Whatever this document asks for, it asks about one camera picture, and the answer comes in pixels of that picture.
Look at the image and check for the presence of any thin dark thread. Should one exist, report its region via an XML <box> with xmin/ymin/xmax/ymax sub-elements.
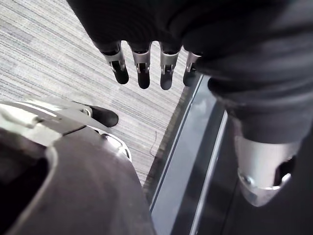
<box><xmin>149</xmin><ymin>131</ymin><xmax>157</xmax><ymax>156</ymax></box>

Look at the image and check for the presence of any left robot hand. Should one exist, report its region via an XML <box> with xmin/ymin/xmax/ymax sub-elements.
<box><xmin>66</xmin><ymin>0</ymin><xmax>313</xmax><ymax>208</ymax></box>

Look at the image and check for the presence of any silver robot leg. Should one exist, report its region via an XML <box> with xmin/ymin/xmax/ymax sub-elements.
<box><xmin>0</xmin><ymin>96</ymin><xmax>157</xmax><ymax>235</ymax></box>

